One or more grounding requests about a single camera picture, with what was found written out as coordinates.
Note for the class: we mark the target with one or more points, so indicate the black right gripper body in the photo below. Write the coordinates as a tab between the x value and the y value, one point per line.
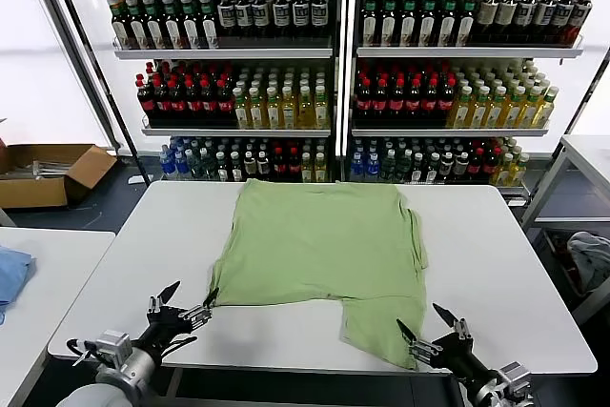
460	354

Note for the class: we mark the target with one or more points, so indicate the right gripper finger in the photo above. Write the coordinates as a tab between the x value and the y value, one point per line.
421	350
453	322

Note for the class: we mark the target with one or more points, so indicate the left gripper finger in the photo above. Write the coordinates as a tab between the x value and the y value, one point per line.
197	314
167	295

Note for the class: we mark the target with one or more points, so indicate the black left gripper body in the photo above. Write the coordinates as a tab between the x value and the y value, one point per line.
164	326

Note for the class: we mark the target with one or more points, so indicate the light green t-shirt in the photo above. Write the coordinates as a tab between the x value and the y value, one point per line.
324	245

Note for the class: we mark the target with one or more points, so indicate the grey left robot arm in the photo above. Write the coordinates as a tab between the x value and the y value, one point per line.
133	369

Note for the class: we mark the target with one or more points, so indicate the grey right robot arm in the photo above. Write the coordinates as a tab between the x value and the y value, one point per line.
481	395

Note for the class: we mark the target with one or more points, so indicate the small white floor object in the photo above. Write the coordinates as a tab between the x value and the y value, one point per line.
137	179

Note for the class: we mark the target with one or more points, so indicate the blue water bottle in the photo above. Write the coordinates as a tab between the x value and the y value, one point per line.
372	168
180	165
167	164
358	168

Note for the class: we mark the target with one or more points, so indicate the clear greenish bottle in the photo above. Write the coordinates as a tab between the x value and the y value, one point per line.
208	166
404	166
389	166
195	166

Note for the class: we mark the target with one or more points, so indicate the dark bottle white cap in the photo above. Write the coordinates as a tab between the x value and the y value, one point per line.
222	166
418	168
236	168
433	168

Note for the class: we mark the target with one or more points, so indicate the grey crumpled cloth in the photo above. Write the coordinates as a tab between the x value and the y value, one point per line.
591	254

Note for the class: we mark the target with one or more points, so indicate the blue folded cloth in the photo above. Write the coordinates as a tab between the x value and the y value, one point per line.
14	273

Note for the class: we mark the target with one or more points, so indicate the cola bottle red cap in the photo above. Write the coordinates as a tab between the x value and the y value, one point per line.
208	104
146	102
279	164
397	102
177	103
446	102
475	166
294	164
430	102
193	104
162	103
364	102
491	166
224	104
413	102
381	102

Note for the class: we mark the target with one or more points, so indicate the yellow juice bottle green label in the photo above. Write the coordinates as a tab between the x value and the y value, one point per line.
505	171
548	111
462	111
240	111
496	111
519	171
321	109
479	111
514	111
273	110
532	111
305	109
308	168
320	168
257	111
289	110

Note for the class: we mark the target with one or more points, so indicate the brown cardboard box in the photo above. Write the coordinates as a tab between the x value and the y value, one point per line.
28	192

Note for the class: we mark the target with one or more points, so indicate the metal parts bundle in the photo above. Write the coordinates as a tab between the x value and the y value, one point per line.
43	169

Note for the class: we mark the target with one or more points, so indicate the grey metal shelf unit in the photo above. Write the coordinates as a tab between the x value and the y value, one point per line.
224	53
467	52

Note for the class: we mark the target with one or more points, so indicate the dark tea bottle green cap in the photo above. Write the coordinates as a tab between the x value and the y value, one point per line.
447	21
172	26
137	26
466	21
389	21
428	21
408	21
120	26
209	25
370	21
190	25
154	26

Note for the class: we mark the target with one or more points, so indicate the dark bottle blue white label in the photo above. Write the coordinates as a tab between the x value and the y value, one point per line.
281	15
227	16
319	15
524	16
543	17
243	16
260	15
300	15
563	18

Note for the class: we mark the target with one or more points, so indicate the dark bottle beige label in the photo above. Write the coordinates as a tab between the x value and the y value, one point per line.
506	16
487	16

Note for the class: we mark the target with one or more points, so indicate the reddish drink bottle white cap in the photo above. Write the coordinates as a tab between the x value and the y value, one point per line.
581	19

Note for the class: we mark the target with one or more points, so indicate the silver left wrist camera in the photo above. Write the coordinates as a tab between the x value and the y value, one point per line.
114	342

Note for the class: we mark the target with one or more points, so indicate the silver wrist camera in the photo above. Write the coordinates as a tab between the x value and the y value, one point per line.
514	376
114	342

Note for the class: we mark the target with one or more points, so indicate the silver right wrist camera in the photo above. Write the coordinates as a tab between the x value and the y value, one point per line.
514	376

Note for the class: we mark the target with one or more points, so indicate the black slanted post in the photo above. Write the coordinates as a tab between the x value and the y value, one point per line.
107	92

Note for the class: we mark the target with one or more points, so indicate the white table grey frame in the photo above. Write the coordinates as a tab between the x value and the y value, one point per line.
591	154

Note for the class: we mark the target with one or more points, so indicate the grey slanted post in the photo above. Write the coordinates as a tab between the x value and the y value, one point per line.
579	109

